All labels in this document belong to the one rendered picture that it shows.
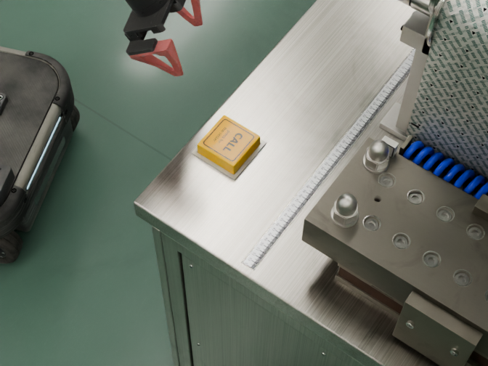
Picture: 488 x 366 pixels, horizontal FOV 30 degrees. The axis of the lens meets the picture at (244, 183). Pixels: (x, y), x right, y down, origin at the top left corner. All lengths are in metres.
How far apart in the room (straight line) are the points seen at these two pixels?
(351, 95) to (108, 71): 1.30
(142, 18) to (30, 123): 1.06
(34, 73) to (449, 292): 1.47
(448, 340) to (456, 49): 0.36
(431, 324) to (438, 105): 0.28
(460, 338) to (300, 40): 0.61
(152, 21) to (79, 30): 1.53
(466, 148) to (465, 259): 0.15
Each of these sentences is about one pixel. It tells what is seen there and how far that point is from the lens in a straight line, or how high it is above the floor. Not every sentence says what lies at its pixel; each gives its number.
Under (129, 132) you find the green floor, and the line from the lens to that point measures 2.52.
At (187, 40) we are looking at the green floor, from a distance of 2.71.
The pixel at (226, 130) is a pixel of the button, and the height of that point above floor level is 0.92.
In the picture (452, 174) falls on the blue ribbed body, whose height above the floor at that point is 1.04.
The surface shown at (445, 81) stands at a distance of 1.17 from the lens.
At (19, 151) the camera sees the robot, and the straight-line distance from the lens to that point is 2.25.
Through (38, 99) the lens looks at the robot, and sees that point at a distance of 2.33.
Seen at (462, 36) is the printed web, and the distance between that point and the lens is 1.10.
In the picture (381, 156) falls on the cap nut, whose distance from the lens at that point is 1.21.
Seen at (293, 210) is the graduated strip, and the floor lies 0.90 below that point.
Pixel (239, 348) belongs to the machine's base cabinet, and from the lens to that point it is 1.57.
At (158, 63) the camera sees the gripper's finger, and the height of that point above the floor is 1.07.
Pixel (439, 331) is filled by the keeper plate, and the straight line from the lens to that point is 1.18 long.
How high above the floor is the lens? 2.06
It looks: 59 degrees down
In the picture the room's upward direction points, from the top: 1 degrees clockwise
